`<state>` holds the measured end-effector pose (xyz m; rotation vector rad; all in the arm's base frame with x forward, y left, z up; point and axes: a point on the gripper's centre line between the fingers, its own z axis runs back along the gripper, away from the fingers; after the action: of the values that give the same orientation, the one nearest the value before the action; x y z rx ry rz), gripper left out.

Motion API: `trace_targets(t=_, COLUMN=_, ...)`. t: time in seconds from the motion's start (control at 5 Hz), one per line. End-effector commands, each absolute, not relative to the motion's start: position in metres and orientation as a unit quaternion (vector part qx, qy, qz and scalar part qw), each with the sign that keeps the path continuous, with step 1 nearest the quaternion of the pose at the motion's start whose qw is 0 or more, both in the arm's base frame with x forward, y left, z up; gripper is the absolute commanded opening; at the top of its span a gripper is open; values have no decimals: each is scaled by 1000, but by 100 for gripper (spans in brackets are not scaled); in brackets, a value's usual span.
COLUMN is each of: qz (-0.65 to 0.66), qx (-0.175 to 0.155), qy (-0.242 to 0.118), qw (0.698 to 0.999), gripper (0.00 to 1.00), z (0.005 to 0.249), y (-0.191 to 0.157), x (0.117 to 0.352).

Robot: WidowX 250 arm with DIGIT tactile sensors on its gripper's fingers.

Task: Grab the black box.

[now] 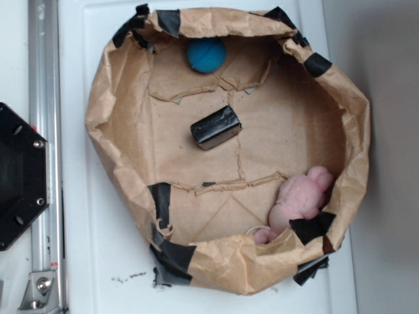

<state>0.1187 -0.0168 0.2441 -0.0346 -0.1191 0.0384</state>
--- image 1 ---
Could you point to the white tray board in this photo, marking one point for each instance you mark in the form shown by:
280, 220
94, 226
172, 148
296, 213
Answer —
109, 265

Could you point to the blue ball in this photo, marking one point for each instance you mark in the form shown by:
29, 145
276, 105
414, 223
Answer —
206, 55

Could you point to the metal corner bracket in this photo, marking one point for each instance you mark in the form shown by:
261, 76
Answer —
41, 294

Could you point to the pink plush toy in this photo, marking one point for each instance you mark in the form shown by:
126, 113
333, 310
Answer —
299, 197

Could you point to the aluminium extrusion rail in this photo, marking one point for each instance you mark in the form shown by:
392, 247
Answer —
47, 232

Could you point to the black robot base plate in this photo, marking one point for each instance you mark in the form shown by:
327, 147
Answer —
24, 194

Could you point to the brown paper bag bin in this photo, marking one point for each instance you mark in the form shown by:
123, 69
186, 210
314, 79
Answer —
195, 207

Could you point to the black tape-wrapped box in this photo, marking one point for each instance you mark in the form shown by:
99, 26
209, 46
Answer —
216, 128

